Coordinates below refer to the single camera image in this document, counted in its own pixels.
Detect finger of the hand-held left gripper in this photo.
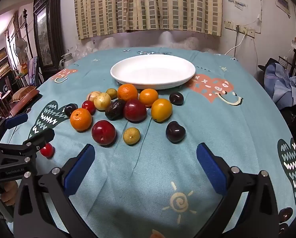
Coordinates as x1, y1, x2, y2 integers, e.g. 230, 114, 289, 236
0, 113, 29, 139
22, 128, 55, 157

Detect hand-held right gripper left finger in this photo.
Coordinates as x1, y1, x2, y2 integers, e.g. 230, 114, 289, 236
13, 143, 99, 238

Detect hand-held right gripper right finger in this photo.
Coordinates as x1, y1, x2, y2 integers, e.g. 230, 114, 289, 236
196, 142, 280, 238

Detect small red and dark plums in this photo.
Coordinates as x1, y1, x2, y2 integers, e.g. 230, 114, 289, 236
64, 103, 78, 117

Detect large red plum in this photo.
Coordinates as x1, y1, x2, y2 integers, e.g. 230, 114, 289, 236
91, 120, 117, 146

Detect orange mandarin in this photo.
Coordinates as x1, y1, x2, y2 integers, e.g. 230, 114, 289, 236
117, 83, 139, 102
70, 108, 92, 131
139, 88, 159, 107

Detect dark purple plum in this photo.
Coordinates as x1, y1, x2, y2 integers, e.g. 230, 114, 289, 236
169, 92, 184, 106
165, 121, 186, 143

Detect small red fruit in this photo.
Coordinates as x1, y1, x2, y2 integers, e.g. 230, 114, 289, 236
82, 100, 96, 115

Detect small green-yellow fruit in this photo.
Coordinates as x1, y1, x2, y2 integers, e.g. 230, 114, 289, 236
123, 127, 141, 145
106, 88, 118, 100

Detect tan peach-coloured fruit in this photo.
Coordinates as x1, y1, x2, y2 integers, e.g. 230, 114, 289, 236
87, 91, 102, 102

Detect pale yellow round fruit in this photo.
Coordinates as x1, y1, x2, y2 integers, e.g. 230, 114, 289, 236
94, 92, 112, 111

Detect yellow-orange plum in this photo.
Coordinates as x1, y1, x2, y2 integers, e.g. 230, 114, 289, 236
151, 98, 173, 123

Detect red apple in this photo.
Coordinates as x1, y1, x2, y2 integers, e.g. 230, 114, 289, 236
123, 99, 148, 122

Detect white oval plate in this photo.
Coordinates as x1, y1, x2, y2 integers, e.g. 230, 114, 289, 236
110, 54, 196, 90

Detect person's left hand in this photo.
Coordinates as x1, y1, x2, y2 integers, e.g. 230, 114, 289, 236
0, 180, 18, 207

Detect small red cherry tomato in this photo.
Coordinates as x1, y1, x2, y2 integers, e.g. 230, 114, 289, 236
40, 142, 55, 158

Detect brown cushion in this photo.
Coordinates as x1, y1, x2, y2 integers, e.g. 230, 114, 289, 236
11, 85, 37, 98

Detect purple garment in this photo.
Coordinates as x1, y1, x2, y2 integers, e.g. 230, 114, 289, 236
29, 57, 40, 85

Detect teal printed tablecloth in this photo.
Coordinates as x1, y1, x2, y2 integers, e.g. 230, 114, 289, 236
0, 47, 296, 238

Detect dark brown passion fruit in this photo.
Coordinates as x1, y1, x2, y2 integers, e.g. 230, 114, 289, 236
105, 99, 127, 121

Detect white standing fan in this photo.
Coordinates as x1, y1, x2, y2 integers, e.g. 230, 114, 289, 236
15, 38, 28, 55

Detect white kettle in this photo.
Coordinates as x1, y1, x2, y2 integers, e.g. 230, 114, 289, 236
61, 52, 74, 70

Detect orange fruit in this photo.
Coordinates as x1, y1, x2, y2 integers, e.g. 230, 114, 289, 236
149, 229, 166, 238

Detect dark wooden framed picture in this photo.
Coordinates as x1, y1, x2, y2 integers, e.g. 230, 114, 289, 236
32, 0, 65, 73

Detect blue clothing pile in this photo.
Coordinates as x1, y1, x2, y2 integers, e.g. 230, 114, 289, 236
265, 63, 296, 109

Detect striped checked curtain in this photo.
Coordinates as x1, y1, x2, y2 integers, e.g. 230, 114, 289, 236
73, 0, 223, 40

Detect white power cable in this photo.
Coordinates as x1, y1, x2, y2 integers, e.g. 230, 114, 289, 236
224, 26, 246, 55

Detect wall poster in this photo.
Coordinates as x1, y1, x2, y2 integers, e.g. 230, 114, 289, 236
274, 0, 291, 18

